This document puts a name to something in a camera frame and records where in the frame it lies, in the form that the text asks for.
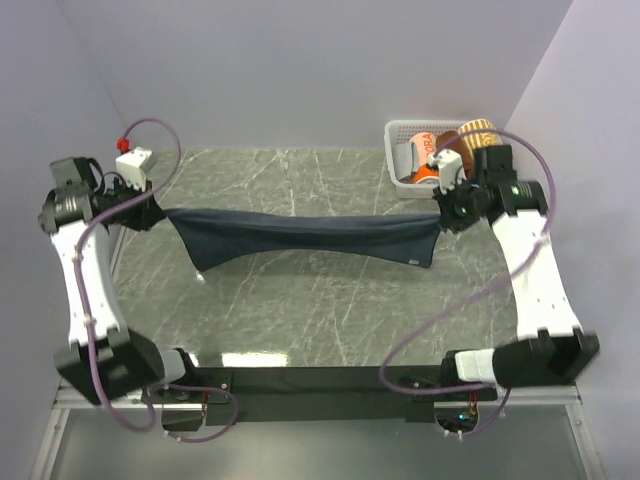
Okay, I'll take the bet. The dark blue towel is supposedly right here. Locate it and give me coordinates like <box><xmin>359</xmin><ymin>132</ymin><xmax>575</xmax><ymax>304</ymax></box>
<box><xmin>165</xmin><ymin>208</ymin><xmax>441</xmax><ymax>271</ymax></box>

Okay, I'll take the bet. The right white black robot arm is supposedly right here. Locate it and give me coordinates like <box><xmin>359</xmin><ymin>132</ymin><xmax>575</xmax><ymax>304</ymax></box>
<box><xmin>428</xmin><ymin>145</ymin><xmax>599</xmax><ymax>399</ymax></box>

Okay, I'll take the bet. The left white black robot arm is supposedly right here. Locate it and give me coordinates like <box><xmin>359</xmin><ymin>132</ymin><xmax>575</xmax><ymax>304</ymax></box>
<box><xmin>38</xmin><ymin>148</ymin><xmax>201</xmax><ymax>405</ymax></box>

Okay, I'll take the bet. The brown rolled towel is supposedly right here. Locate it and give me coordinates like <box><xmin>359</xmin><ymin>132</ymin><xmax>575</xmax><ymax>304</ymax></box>
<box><xmin>436</xmin><ymin>130</ymin><xmax>475</xmax><ymax>180</ymax></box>

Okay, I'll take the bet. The yellow striped rolled towel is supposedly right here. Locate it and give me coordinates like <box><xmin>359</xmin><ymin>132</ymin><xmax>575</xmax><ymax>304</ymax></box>
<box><xmin>457</xmin><ymin>118</ymin><xmax>502</xmax><ymax>153</ymax></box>

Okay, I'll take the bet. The orange white rolled towel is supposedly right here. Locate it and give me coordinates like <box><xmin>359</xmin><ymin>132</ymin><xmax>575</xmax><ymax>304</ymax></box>
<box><xmin>409</xmin><ymin>132</ymin><xmax>439</xmax><ymax>184</ymax></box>

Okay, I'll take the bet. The grey folded towel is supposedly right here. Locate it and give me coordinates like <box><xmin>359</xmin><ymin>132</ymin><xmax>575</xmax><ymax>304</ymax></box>
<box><xmin>392</xmin><ymin>142</ymin><xmax>419</xmax><ymax>183</ymax></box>

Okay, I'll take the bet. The white plastic basket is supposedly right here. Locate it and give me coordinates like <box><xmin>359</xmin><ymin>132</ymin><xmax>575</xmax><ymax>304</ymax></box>
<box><xmin>384</xmin><ymin>119</ymin><xmax>468</xmax><ymax>200</ymax></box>

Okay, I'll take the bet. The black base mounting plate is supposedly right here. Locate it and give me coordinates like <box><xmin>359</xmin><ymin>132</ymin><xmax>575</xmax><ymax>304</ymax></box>
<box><xmin>151</xmin><ymin>366</ymin><xmax>498</xmax><ymax>426</ymax></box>

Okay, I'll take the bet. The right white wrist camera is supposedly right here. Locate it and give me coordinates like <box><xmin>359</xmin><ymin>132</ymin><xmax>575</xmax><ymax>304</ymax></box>
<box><xmin>427</xmin><ymin>148</ymin><xmax>466</xmax><ymax>194</ymax></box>

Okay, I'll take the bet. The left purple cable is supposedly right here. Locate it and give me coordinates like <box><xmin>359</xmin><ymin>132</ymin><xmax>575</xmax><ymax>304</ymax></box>
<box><xmin>73</xmin><ymin>118</ymin><xmax>239</xmax><ymax>443</ymax></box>

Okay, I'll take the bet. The purple cable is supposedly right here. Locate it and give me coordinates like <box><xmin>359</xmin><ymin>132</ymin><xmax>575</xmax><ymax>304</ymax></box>
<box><xmin>379</xmin><ymin>130</ymin><xmax>554</xmax><ymax>439</ymax></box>
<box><xmin>73</xmin><ymin>118</ymin><xmax>239</xmax><ymax>443</ymax></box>

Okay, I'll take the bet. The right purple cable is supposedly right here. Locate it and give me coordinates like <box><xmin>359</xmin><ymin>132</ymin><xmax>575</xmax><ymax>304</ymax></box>
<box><xmin>379</xmin><ymin>130</ymin><xmax>554</xmax><ymax>439</ymax></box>

